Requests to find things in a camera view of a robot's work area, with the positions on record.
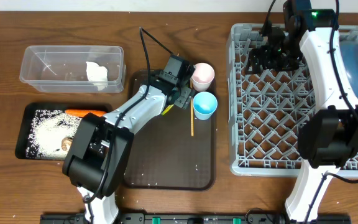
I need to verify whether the foil snack wrapper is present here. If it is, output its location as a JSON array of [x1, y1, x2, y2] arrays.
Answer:
[[161, 105, 174, 116]]

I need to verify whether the white paper napkin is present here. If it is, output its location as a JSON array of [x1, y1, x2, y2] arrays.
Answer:
[[86, 62, 108, 91]]

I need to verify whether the orange carrot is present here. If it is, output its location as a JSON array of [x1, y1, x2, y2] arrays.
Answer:
[[65, 110, 106, 118]]

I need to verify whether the brown dried mushroom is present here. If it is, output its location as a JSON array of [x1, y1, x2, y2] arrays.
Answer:
[[61, 138, 73, 151]]

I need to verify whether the pile of white rice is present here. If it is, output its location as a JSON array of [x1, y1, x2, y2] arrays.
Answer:
[[25, 109, 105, 161]]

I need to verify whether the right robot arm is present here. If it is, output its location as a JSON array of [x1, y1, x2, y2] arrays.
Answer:
[[248, 0, 358, 223]]

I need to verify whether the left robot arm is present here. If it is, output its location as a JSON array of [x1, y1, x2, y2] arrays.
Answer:
[[62, 55, 196, 223]]

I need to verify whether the grey plastic dishwasher rack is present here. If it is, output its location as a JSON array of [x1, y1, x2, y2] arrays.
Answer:
[[226, 23, 358, 179]]

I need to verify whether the black waste bin tray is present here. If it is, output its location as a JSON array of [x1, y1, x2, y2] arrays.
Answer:
[[15, 101, 112, 161]]

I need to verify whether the wooden chopstick right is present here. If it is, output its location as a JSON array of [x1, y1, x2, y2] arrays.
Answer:
[[190, 79, 194, 137]]

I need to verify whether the pink plastic cup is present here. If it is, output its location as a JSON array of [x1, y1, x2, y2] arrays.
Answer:
[[191, 63, 215, 92]]

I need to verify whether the light blue plastic cup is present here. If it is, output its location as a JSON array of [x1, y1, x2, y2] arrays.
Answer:
[[193, 91, 218, 120]]

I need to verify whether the dark brown serving tray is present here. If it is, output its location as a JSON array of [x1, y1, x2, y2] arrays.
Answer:
[[119, 68, 217, 191]]

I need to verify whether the clear plastic bin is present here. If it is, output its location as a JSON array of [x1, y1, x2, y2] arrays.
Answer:
[[19, 45, 126, 93]]

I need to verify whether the black rail with green clips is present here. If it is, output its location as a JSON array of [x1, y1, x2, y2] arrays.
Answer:
[[40, 212, 352, 224]]

